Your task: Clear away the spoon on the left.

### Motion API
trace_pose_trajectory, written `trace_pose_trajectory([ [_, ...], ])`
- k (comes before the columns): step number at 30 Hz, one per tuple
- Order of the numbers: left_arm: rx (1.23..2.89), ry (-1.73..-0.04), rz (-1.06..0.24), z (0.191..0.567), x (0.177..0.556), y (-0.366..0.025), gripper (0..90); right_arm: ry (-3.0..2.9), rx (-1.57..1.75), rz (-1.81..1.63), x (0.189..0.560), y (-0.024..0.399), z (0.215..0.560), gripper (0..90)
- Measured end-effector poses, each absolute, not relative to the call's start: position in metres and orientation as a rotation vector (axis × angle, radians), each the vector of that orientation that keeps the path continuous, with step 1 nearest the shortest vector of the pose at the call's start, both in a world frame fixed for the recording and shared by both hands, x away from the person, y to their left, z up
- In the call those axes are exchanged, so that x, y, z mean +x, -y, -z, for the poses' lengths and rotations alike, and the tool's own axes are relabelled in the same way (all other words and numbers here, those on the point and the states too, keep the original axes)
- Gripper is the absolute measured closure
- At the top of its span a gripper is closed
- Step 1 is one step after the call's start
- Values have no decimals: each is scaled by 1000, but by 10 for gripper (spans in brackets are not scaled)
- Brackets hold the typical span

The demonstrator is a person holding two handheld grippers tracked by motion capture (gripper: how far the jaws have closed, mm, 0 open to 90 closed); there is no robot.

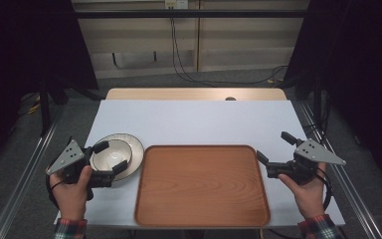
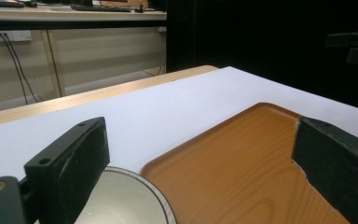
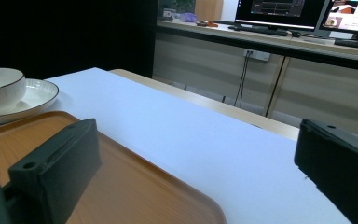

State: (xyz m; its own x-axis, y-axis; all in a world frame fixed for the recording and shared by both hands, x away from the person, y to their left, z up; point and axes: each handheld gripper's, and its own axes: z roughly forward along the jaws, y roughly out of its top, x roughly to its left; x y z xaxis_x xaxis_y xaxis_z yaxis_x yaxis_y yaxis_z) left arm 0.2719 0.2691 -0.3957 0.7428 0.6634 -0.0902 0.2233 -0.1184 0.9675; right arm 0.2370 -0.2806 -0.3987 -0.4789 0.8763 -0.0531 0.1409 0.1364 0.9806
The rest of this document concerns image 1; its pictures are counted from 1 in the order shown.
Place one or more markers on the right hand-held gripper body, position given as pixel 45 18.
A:
pixel 315 152

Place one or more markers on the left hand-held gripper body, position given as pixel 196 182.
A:
pixel 67 156

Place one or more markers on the white bowl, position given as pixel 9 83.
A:
pixel 112 157

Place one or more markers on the person's left hand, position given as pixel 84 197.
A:
pixel 71 199

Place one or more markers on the person's right hand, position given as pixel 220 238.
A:
pixel 308 195

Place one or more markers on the black metal stand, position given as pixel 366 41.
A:
pixel 44 109
pixel 317 99

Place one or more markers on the brown wooden tray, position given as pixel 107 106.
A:
pixel 202 187

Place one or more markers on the white table mat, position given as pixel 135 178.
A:
pixel 195 122

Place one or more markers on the light wooden table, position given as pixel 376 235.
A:
pixel 179 94

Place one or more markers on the dark curtain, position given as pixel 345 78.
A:
pixel 26 49
pixel 361 66

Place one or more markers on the black horizontal bar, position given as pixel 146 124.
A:
pixel 192 14

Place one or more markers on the aluminium rail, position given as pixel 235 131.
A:
pixel 23 179
pixel 354 195

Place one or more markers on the white wall socket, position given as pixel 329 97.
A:
pixel 176 3

